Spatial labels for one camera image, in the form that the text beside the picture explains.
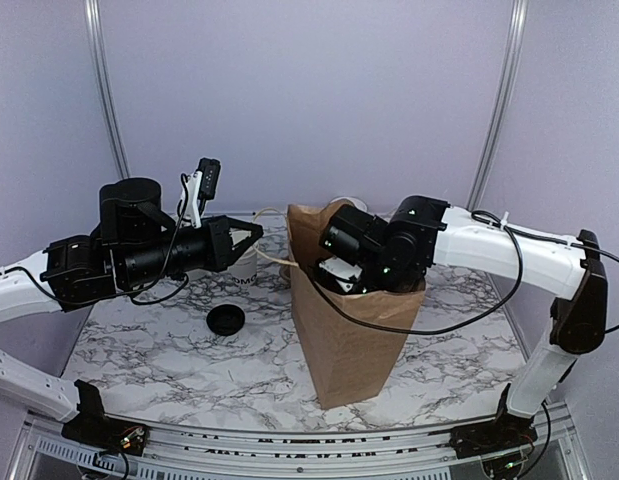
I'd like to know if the brown cardboard box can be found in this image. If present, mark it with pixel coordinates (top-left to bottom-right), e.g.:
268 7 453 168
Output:
285 200 426 410

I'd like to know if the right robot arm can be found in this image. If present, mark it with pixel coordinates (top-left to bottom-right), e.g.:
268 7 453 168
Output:
316 196 608 448

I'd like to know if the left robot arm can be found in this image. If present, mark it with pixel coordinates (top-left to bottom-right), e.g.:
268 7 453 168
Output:
0 171 263 323

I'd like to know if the white round object behind box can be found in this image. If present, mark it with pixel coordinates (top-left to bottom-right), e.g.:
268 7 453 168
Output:
339 197 368 212

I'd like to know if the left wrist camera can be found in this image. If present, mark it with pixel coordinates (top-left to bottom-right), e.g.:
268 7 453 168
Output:
177 158 221 229

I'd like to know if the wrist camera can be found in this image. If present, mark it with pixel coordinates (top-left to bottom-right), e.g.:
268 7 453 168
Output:
315 257 363 295
177 158 221 229

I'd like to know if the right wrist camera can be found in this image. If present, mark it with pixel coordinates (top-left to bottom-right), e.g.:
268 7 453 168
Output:
315 257 363 295

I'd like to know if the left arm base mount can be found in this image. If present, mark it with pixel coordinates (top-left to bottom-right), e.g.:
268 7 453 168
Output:
61 380 149 456

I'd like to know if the left aluminium frame post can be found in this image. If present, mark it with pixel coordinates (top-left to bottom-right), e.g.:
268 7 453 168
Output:
84 0 131 179

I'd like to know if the aluminium frame post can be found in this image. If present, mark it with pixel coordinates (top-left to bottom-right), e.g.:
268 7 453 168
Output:
467 0 529 210
84 0 131 179

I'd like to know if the right aluminium frame post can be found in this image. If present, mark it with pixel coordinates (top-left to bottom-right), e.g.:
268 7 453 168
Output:
467 0 529 210

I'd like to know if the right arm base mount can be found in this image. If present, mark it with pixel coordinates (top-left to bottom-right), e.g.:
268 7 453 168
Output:
449 384 538 459

